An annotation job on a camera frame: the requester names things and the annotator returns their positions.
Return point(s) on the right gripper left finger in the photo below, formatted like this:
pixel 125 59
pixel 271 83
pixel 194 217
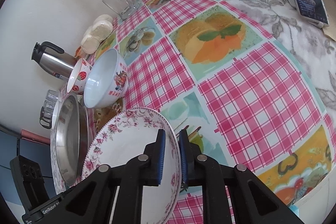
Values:
pixel 108 194

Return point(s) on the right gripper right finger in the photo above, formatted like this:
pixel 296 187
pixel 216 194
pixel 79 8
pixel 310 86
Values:
pixel 230 194

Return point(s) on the pink floral deep plate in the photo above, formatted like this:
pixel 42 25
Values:
pixel 124 137

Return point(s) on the strawberry pattern small bowl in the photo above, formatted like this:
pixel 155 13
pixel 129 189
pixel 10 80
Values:
pixel 78 77

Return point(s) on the white bowl with red print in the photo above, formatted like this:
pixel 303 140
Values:
pixel 107 81

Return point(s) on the dark blue cabinet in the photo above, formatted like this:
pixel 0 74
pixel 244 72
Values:
pixel 11 147

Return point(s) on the stainless steel round tray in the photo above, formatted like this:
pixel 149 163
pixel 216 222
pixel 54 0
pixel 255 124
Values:
pixel 72 138

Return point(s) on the stainless steel thermos jug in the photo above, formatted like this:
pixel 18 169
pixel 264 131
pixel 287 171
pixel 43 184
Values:
pixel 54 60

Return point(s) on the orange snack packet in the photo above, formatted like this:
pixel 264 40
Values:
pixel 79 53

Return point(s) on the pink checkered fruit tablecloth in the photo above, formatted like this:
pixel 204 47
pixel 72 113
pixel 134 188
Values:
pixel 243 98

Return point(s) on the pack of white buns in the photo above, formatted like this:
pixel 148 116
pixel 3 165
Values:
pixel 100 29

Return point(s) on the grey floral tablecloth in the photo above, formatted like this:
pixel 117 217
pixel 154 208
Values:
pixel 307 43

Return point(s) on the pink pipe on wall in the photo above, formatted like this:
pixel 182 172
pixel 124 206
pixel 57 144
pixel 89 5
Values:
pixel 30 136

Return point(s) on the glass teapot black handle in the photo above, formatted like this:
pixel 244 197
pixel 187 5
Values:
pixel 49 110

